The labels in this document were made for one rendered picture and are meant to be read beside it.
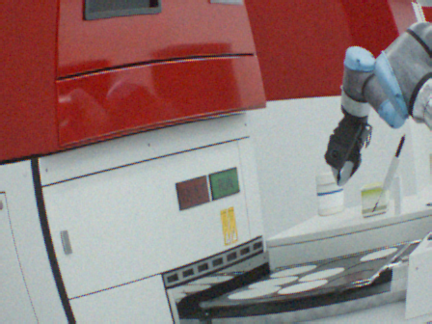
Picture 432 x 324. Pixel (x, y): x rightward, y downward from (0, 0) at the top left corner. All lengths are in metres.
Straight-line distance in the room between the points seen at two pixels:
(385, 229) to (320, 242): 0.18
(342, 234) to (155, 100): 0.58
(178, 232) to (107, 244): 0.27
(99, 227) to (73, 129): 0.21
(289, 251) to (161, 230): 0.43
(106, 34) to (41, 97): 0.21
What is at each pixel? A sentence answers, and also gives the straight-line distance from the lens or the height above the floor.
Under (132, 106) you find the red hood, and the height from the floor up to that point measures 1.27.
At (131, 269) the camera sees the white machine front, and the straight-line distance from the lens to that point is 1.93.
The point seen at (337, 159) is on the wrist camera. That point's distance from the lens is 2.26.
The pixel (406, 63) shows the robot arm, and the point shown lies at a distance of 1.74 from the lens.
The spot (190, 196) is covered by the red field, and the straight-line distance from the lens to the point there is 2.15.
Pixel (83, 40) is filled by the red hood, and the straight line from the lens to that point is 1.76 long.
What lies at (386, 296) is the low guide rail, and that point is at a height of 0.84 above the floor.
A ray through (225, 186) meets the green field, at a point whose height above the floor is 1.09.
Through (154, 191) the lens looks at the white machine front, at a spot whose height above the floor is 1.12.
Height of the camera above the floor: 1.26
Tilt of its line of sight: 3 degrees down
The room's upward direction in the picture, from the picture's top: 8 degrees counter-clockwise
